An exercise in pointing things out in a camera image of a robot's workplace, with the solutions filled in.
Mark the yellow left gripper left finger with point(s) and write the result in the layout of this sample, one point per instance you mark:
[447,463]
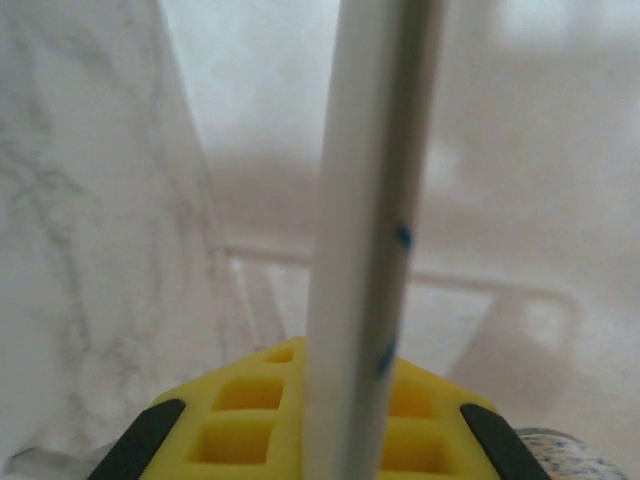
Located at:
[200,400]

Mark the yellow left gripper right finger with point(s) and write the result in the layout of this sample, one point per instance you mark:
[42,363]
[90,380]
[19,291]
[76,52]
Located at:
[450,400]

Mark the blue speckled white plate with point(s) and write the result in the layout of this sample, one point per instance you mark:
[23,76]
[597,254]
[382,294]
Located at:
[565,455]

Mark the multicolour speckled white plate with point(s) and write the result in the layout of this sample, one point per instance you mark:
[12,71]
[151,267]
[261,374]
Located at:
[370,200]

